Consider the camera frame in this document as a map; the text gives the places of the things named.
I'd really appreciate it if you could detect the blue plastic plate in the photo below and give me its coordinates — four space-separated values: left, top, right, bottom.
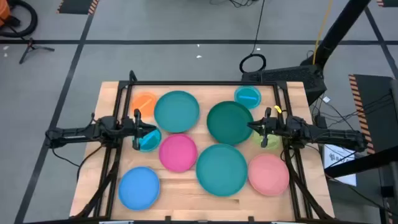
118 166 162 212

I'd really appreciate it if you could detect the small orange translucent plate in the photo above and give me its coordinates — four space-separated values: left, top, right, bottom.
131 91 159 119

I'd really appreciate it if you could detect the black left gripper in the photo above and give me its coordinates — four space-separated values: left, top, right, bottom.
121 108 157 151

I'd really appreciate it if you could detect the black vacuum hose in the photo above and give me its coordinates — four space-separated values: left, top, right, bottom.
0 0 39 39

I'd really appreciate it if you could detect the salmon pink plastic plate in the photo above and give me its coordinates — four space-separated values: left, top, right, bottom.
248 153 291 197

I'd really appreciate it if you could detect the black tangled floor cable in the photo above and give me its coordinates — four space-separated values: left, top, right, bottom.
209 0 261 9

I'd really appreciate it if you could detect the white printed box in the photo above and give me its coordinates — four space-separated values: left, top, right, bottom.
323 144 358 187

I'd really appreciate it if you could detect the small teal translucent plate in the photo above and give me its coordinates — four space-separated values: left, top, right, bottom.
132 126 163 153
233 85 262 110

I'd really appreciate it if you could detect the black perforated base box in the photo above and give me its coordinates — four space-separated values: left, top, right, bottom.
241 64 328 106

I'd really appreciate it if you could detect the large teal plastic plate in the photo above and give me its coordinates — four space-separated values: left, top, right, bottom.
195 143 249 198
153 90 201 134

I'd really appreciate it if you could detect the magenta plastic plate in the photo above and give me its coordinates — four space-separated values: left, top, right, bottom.
158 133 199 174

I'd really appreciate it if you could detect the black slanted beam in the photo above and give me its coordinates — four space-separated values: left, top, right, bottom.
324 153 398 179

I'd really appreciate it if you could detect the large dark green plate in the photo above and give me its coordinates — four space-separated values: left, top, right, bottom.
206 100 255 146

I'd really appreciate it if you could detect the black slanted post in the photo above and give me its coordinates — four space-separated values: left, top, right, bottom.
300 0 373 68

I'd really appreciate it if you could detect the black tripod stand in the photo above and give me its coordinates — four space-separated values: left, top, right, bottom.
18 37 56 65

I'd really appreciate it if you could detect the small green translucent plate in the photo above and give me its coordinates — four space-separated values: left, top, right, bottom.
251 130 282 151

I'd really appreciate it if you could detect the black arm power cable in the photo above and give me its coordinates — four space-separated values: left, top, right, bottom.
50 144 105 183

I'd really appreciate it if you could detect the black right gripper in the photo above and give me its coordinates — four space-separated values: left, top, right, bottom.
247 107 289 149

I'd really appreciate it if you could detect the black aluminium table frame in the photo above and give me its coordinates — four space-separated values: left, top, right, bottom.
74 70 336 223

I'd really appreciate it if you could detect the black coiled floor cable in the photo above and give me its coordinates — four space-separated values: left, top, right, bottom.
238 0 267 75

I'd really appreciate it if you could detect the orange shop vacuum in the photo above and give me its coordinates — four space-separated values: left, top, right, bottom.
0 0 12 27

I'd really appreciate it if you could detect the yellow floor cable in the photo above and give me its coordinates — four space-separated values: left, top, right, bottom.
312 0 335 65

